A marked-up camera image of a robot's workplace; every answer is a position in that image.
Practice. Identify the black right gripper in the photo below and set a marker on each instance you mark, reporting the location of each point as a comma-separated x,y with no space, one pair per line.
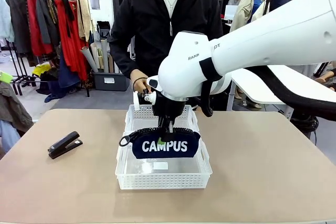
169,107

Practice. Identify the navy CAMPUS zipper pouch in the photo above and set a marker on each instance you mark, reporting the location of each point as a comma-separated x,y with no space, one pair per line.
147,153

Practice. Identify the black stapler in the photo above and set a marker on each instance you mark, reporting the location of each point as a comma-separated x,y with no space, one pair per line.
64,145

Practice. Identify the person's right forearm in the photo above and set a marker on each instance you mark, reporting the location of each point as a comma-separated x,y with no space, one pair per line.
122,58

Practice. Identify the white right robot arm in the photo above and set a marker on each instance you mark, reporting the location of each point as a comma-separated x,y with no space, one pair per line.
262,40

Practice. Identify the person's right hand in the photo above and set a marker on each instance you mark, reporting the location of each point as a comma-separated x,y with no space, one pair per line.
139,79

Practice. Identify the white perforated plastic basket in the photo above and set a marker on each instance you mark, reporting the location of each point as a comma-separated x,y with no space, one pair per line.
162,182
141,112

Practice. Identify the brown jacket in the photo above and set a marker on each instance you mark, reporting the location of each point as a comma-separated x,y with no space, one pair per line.
13,106

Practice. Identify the yellow garment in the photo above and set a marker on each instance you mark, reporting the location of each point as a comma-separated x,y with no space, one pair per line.
40,69

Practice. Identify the blue garment heap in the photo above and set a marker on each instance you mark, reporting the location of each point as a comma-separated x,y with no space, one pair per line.
56,90

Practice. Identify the dark grey hanging jacket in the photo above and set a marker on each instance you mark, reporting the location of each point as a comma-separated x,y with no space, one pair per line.
19,24

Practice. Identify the red hanging coat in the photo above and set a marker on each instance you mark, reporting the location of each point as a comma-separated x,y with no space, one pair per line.
32,24

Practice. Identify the light blue hanging garment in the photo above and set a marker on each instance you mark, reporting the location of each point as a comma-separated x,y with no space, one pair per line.
4,16

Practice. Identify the light blue jeans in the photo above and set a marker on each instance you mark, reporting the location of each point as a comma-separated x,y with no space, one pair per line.
8,137

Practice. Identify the charcoal hanging jacket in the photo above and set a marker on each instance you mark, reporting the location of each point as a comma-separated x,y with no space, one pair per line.
46,22

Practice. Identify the grey storage bin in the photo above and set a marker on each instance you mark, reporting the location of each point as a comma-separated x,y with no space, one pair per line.
115,81

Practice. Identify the red hanging dress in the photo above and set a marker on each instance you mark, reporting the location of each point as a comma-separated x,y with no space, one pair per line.
71,45

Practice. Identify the grey slanted paper roll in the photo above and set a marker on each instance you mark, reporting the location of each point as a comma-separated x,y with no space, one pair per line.
89,60

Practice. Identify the black hanging scarf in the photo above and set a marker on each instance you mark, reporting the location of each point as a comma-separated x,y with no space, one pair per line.
68,11

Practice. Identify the white paper roll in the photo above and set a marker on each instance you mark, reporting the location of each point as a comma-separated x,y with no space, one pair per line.
95,53

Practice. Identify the beige hanging garment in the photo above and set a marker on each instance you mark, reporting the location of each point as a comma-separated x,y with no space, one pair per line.
85,19

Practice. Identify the white background table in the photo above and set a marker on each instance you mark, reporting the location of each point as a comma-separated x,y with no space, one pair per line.
257,87

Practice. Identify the tall grey paper roll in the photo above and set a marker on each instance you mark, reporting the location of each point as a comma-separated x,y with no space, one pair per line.
104,51

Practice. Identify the person in black jacket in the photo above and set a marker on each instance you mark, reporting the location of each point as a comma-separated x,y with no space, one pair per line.
147,24

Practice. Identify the black chair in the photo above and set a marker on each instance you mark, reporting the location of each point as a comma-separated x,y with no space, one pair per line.
103,31

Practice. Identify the white laptop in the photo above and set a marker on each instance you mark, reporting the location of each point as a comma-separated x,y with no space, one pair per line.
231,11

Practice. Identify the mannequin in beige trench coat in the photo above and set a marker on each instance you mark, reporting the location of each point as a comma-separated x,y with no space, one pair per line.
244,11

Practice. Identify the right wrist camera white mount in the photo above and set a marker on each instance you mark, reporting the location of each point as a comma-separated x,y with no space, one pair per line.
143,96

